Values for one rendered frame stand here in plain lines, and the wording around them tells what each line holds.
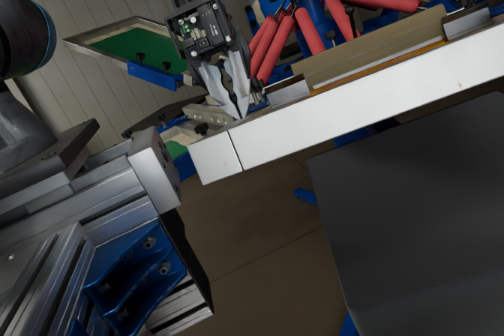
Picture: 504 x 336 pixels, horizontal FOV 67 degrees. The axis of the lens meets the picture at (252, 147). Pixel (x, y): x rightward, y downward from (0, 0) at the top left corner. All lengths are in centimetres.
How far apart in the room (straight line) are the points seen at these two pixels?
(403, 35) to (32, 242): 81
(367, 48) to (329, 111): 62
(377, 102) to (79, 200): 38
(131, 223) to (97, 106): 432
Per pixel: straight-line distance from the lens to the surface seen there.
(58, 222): 54
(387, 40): 94
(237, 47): 54
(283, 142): 31
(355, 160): 84
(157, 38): 246
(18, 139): 55
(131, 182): 51
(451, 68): 33
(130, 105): 477
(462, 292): 54
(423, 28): 96
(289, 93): 89
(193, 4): 49
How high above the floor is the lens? 132
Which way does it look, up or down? 19 degrees down
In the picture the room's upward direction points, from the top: 24 degrees counter-clockwise
